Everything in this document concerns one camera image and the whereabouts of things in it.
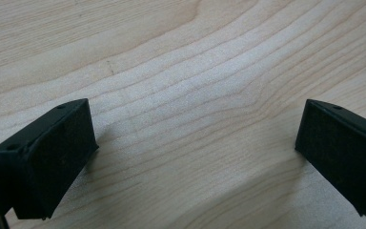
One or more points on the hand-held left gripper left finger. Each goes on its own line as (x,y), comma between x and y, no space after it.
(50,159)

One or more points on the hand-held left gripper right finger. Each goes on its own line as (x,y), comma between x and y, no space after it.
(343,152)

